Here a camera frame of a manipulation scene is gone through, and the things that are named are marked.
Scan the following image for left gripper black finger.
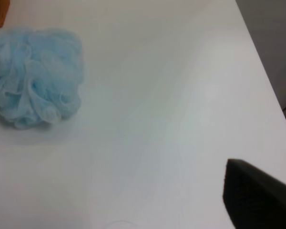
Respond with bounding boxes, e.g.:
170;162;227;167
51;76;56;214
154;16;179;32
223;159;286;229

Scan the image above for light blue mesh bath sponge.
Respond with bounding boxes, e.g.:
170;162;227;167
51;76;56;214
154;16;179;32
0;28;84;129

